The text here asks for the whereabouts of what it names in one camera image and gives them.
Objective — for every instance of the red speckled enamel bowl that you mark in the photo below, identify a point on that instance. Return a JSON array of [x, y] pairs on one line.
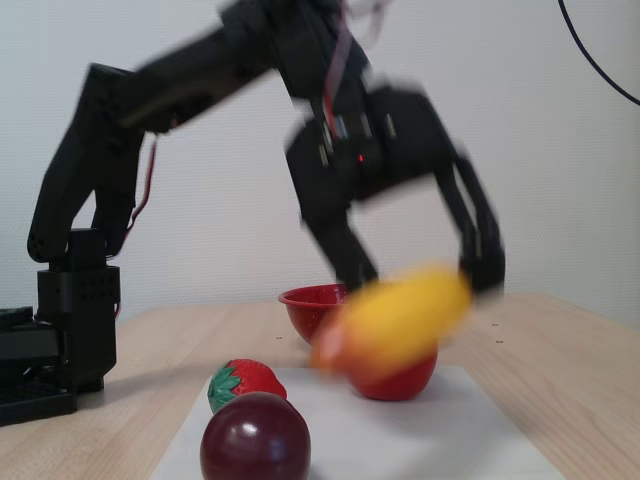
[[305, 310]]

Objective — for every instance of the dark purple plastic plum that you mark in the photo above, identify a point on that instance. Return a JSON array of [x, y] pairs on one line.
[[255, 440]]

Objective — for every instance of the yellow plastic banana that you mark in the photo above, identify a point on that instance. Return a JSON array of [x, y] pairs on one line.
[[400, 320]]

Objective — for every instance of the white paper sheet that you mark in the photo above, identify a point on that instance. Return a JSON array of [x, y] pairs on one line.
[[450, 440]]

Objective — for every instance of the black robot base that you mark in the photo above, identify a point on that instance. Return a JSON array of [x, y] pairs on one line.
[[75, 325]]

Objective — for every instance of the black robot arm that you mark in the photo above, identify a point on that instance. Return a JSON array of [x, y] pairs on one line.
[[100, 150]]

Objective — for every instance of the red plastic apple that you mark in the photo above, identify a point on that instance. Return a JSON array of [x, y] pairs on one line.
[[395, 386]]

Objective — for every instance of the red plastic strawberry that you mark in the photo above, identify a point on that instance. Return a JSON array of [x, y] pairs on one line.
[[255, 377]]

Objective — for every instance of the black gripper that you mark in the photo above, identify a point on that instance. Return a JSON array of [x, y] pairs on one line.
[[372, 167]]

